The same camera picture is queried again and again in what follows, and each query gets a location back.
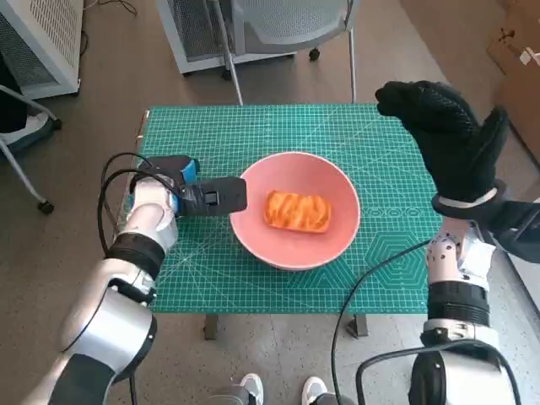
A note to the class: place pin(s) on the white perforated cabinet on casters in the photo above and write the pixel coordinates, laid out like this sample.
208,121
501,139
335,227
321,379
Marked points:
194,38

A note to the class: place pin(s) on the person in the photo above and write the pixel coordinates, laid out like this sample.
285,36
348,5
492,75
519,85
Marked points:
10,105

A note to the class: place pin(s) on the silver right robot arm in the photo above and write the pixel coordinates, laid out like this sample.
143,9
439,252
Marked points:
447,261

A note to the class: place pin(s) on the white shoe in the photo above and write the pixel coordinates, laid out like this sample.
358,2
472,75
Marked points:
251,388
314,390

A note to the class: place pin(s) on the dark table leg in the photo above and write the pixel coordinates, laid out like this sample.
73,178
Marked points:
211,327
358,325

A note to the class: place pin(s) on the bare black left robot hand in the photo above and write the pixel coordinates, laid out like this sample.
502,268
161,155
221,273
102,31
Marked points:
169,166

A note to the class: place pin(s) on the light blue office chair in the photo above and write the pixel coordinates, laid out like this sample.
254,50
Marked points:
21,173

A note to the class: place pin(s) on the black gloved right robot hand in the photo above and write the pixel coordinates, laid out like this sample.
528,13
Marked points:
455,147

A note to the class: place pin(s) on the white board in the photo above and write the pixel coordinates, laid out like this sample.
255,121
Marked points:
529,291

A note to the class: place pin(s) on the large cardboard box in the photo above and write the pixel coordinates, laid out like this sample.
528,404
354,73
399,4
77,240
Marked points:
523,114

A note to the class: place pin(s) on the green cutting mat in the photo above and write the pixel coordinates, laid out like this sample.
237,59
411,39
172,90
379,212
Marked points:
270,126

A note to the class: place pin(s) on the small cardboard box with label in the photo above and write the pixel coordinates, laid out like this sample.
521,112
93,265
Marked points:
506,59

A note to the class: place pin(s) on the orange toy bread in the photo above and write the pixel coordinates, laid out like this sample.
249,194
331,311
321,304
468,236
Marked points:
295,211

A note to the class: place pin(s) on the pink bowl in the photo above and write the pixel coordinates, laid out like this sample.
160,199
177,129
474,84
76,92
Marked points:
261,236

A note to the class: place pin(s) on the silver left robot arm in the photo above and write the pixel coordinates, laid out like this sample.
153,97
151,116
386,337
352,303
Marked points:
105,312

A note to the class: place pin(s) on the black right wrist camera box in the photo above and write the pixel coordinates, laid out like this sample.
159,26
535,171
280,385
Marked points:
519,236

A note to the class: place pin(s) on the large white perforated cabinet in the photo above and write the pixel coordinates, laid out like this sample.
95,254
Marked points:
50,34

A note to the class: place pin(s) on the gray mesh chair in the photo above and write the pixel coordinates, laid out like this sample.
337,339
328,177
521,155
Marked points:
295,21

